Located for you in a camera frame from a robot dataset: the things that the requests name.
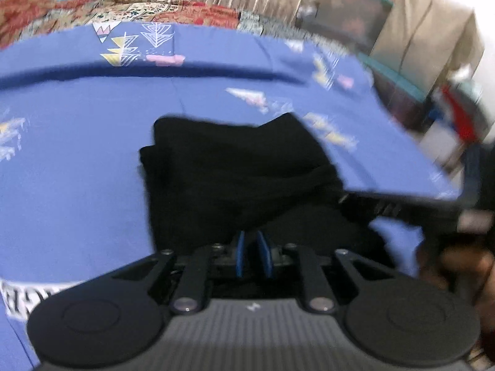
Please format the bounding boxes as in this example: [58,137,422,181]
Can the patchwork patterned quilt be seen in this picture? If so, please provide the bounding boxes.
[39,0,351,49]

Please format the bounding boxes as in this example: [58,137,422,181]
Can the black pants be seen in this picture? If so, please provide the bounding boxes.
[137,112,399,302]

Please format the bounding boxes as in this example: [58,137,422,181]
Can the person's right hand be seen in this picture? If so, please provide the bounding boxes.
[420,235,495,303]

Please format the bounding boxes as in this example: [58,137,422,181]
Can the red cloth item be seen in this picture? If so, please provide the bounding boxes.
[440,84,489,144]

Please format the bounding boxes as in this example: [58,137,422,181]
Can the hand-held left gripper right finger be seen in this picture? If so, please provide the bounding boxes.
[255,231,391,313]

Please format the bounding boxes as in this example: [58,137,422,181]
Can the dark storage box teal lid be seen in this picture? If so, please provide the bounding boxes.
[361,54,432,134]
[297,0,396,55]

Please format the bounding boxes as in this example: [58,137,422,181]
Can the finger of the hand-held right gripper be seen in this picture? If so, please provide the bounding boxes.
[338,192,431,225]

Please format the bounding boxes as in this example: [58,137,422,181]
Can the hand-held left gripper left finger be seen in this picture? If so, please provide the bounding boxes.
[110,231,248,315]

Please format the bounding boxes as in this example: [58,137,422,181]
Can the blue printed bedsheet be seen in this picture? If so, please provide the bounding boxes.
[0,21,461,371]

